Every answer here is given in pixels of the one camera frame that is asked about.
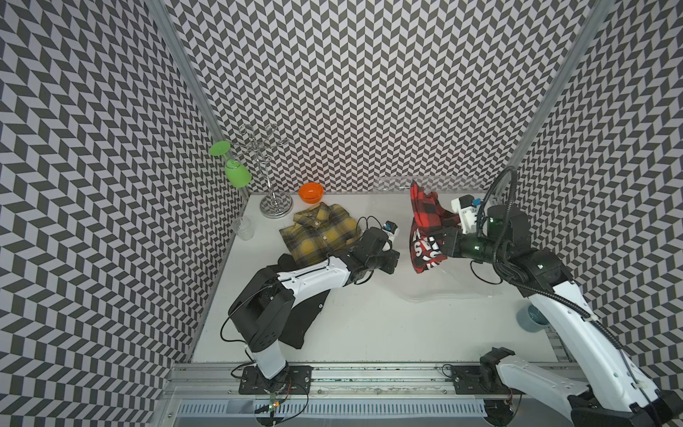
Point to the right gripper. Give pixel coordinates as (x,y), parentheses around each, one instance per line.
(452,243)

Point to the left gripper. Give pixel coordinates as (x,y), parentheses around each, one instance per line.
(393,256)

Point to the red black plaid shirt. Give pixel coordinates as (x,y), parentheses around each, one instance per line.
(425,248)

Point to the clear plastic vacuum bag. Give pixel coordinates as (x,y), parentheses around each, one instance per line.
(452,278)

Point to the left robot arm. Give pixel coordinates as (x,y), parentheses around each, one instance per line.
(264,306)

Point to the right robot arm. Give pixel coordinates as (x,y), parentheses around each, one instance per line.
(615,392)

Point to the yellow plaid shirt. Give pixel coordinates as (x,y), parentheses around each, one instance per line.
(319,231)

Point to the black folded shirt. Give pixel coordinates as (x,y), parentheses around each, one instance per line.
(303,314)

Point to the orange bowl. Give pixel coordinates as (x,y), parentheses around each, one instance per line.
(311,193)

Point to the chrome glass holder stand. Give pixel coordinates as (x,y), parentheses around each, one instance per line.
(262,144)

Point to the teal mug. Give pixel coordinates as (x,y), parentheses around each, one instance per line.
(531,319)

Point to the clear glass cup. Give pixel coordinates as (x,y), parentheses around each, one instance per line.
(243,228)

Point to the green plastic wine glass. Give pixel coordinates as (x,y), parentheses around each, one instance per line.
(237,174)

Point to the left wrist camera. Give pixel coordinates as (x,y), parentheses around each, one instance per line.
(391,230)

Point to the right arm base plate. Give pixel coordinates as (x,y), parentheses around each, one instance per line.
(469,380)

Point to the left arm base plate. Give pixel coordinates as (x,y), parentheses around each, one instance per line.
(293,380)

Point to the aluminium front rail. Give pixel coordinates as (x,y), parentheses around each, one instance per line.
(329,380)

